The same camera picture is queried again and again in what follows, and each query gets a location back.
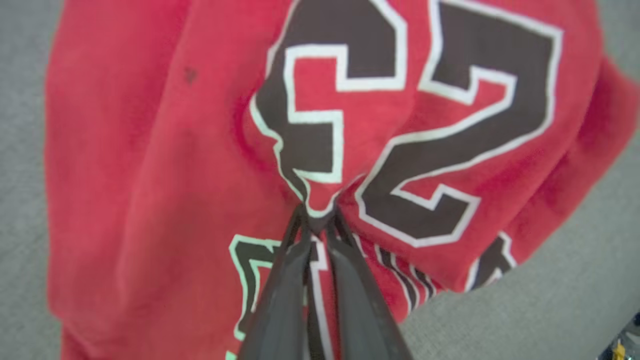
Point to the dark object with yellow tag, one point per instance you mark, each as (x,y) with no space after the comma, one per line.
(625,345)

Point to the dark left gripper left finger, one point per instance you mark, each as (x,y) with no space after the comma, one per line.
(280,310)

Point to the red basketball jersey garment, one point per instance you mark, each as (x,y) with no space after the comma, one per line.
(175,175)

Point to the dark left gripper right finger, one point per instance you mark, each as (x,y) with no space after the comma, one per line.
(360,310)

